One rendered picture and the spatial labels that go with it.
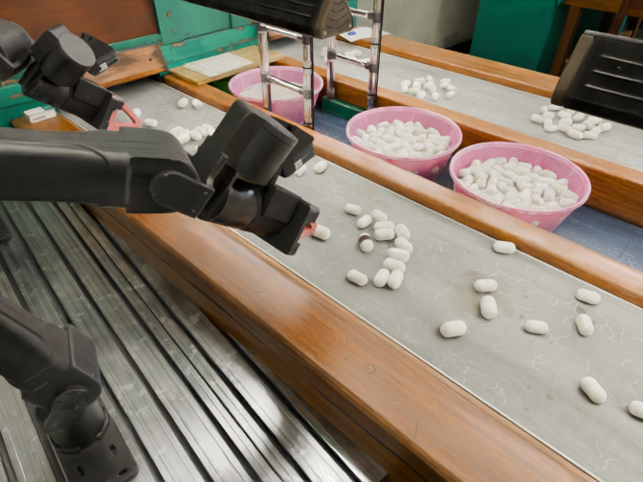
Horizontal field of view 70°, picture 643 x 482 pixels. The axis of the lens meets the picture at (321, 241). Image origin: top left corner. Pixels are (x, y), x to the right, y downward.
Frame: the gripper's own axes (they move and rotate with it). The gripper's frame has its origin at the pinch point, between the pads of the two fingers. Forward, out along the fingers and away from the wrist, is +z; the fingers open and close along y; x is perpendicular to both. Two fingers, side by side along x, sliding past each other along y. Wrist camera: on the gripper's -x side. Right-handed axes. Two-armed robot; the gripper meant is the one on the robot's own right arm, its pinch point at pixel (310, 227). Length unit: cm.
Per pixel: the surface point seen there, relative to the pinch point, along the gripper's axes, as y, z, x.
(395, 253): -5.9, 16.5, -1.2
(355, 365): -15.5, -0.2, 12.1
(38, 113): 86, 0, 10
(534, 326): -28.7, 17.5, -1.7
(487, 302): -22.0, 16.4, -1.5
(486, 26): 118, 255, -153
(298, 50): 86, 69, -43
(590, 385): -37.7, 14.0, 1.1
